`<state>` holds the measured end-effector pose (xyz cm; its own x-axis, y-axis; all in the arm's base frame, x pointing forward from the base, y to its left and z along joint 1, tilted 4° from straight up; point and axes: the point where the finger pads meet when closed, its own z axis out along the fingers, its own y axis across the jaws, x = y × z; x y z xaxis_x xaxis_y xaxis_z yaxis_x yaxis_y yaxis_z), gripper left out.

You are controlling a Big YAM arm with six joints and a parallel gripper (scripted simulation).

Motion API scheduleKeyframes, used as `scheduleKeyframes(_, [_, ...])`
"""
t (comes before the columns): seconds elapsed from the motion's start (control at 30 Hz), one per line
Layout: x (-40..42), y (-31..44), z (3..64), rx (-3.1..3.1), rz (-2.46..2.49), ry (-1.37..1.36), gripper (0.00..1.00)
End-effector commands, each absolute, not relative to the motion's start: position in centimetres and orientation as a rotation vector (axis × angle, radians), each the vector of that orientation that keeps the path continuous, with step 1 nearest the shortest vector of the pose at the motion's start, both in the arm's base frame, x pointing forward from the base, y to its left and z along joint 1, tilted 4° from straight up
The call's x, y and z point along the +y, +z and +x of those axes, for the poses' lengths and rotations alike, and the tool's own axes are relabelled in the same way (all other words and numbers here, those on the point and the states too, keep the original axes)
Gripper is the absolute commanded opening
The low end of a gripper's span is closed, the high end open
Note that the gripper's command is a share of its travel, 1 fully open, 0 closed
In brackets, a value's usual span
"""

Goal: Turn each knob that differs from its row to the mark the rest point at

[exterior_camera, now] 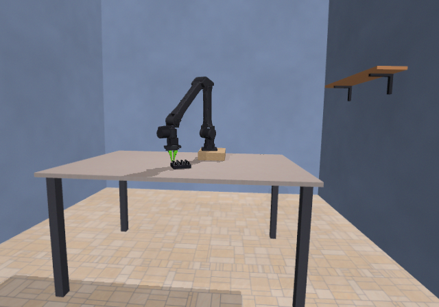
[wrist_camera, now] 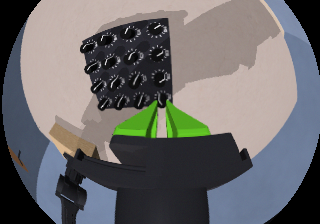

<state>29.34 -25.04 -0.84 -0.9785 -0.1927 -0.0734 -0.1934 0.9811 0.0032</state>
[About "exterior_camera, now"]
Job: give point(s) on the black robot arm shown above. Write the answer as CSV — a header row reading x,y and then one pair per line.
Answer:
x,y
174,118

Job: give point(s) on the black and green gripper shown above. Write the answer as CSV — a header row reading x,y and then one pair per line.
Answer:
x,y
170,150

